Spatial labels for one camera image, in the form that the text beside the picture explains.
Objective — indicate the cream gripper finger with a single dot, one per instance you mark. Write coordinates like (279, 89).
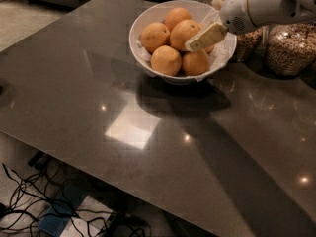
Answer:
(220, 34)
(218, 4)

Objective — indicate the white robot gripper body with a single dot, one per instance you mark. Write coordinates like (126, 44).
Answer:
(234, 13)

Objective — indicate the orange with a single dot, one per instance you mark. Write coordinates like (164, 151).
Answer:
(209, 49)
(195, 63)
(166, 60)
(182, 32)
(154, 35)
(175, 16)

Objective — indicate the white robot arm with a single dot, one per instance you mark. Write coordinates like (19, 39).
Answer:
(284, 12)

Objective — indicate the white ceramic bowl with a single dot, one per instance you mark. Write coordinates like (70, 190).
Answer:
(154, 12)

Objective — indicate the glass jar of nuts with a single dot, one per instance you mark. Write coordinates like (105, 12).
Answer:
(246, 45)

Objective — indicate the glass jar of cereal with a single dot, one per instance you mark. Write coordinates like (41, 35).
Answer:
(291, 48)

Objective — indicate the blue box under table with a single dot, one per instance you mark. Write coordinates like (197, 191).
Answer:
(61, 210)

